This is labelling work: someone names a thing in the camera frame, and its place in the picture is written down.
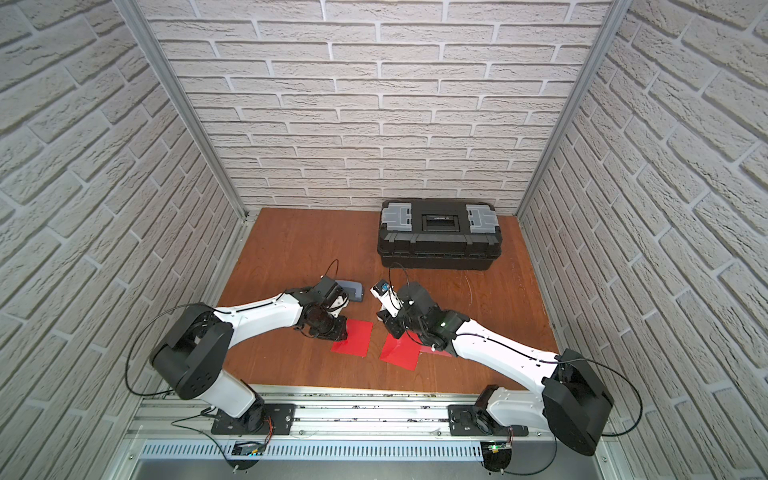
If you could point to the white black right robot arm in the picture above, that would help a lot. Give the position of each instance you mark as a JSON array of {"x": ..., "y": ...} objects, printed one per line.
[{"x": 568, "y": 397}]

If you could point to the grey hole punch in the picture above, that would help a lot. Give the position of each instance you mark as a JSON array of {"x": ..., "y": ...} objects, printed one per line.
[{"x": 353, "y": 290}]

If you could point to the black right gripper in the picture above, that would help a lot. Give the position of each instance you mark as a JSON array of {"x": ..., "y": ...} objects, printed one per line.
[{"x": 389, "y": 321}]

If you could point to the red envelope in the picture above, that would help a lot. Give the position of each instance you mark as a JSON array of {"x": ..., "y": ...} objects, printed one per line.
[
  {"x": 357, "y": 341},
  {"x": 429, "y": 350},
  {"x": 403, "y": 352}
]

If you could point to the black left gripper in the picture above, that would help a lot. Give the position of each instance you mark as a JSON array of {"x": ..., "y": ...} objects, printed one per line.
[{"x": 330, "y": 327}]

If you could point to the aluminium left corner post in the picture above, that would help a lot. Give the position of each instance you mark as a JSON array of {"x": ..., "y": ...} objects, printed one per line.
[{"x": 156, "y": 58}]

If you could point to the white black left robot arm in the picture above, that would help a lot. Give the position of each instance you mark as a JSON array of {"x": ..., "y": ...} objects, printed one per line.
[{"x": 191, "y": 355}]

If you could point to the aluminium right corner post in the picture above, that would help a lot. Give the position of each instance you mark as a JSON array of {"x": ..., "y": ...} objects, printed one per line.
[{"x": 596, "y": 54}]

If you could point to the black plastic toolbox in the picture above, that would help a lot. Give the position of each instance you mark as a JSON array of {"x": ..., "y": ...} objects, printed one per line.
[{"x": 451, "y": 234}]

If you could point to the aluminium corner post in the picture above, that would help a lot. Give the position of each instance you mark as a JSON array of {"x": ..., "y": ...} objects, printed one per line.
[
  {"x": 596, "y": 54},
  {"x": 156, "y": 58}
]

